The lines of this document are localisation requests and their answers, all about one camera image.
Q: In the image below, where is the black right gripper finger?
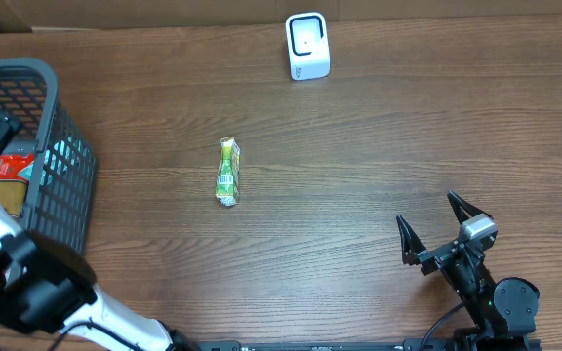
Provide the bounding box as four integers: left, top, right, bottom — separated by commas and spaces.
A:
396, 215, 428, 265
447, 191, 492, 224

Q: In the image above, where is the orange spaghetti pack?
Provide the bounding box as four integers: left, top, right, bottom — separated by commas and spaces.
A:
0, 154, 34, 218

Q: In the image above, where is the green snack bar wrapper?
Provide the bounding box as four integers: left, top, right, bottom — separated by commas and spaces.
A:
215, 137, 241, 207

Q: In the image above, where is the teal snack packet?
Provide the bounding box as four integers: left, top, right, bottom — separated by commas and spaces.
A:
40, 136, 88, 185

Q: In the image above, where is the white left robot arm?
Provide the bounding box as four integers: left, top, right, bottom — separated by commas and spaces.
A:
0, 110, 196, 350

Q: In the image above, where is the white barcode scanner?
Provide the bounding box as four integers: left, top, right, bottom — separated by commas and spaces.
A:
285, 12, 331, 81

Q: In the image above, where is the dark grey plastic basket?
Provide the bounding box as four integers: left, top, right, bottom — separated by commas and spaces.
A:
0, 58, 98, 254

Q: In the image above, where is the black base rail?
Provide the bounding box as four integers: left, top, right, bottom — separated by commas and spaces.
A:
196, 338, 463, 351

